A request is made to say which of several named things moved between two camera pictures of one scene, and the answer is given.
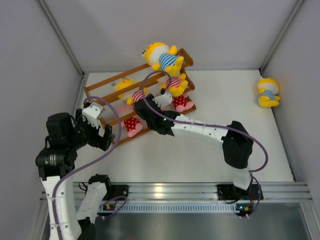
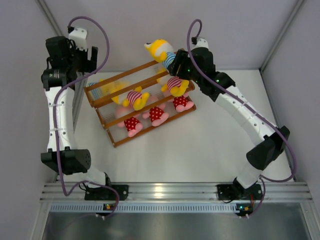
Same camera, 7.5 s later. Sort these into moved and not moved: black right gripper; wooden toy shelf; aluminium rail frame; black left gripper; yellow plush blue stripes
Moved: black right gripper; yellow plush blue stripes; black left gripper
Not moved: aluminium rail frame; wooden toy shelf
